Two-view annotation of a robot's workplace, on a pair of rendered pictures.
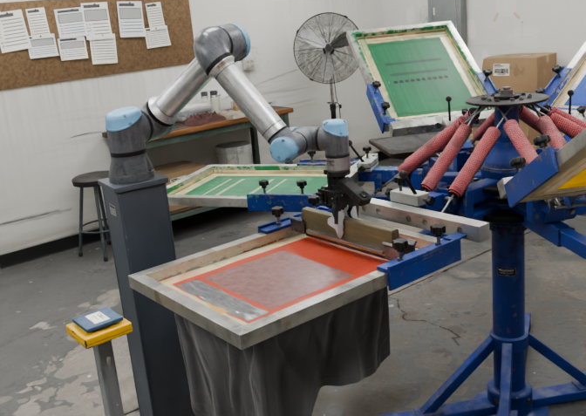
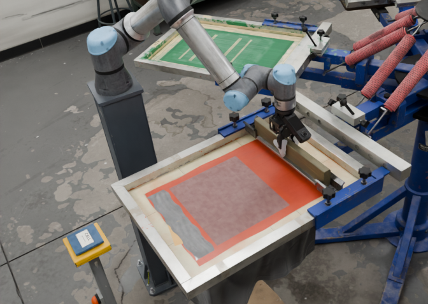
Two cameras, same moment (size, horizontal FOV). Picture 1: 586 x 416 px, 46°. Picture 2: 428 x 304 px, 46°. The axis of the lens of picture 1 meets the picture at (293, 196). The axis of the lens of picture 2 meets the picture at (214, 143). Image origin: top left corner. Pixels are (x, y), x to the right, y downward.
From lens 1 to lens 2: 0.82 m
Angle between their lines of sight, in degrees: 25
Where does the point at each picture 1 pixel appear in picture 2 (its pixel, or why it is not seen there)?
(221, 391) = not seen: hidden behind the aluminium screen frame
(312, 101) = not seen: outside the picture
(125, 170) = (106, 85)
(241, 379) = not seen: hidden behind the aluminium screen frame
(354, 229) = (294, 155)
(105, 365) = (94, 267)
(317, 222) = (266, 135)
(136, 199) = (117, 108)
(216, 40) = not seen: outside the picture
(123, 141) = (102, 63)
